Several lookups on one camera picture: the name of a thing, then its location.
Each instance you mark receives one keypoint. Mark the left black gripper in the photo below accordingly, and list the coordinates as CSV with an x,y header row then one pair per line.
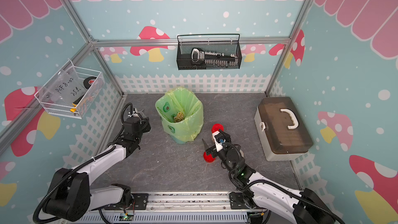
x,y
146,125

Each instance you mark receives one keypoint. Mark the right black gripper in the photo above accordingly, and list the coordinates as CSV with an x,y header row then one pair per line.
x,y
215,150

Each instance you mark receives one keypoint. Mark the peanut jar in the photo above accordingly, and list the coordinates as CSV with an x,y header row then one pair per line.
x,y
216,127

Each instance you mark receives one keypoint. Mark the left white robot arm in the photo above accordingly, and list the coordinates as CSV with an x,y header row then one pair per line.
x,y
70,195

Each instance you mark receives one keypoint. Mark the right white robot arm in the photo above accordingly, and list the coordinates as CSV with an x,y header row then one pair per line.
x,y
298,207

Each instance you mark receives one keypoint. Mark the peanut pile in bin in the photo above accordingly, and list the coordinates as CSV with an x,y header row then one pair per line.
x,y
178,117

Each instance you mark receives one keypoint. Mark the green bag trash bin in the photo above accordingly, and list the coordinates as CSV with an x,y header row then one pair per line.
x,y
181,100

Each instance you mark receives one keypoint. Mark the black tape roll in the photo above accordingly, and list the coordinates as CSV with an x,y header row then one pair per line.
x,y
89,81

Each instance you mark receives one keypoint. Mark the yellow black tool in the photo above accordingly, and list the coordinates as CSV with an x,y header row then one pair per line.
x,y
75,103

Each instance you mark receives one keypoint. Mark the brown lid storage box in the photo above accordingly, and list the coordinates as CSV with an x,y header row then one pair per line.
x,y
282,132

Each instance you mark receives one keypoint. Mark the clear plastic bag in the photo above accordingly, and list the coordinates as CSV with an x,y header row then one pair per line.
x,y
64,89

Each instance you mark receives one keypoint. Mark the socket set in basket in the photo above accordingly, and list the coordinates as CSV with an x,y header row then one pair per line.
x,y
213,59

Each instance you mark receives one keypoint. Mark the white wire wall basket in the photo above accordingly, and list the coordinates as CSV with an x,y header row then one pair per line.
x,y
86,102

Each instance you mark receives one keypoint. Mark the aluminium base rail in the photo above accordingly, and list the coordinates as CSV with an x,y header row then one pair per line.
x,y
208,207

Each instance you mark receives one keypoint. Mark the black mesh wall basket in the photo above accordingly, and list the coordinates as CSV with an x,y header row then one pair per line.
x,y
219,43

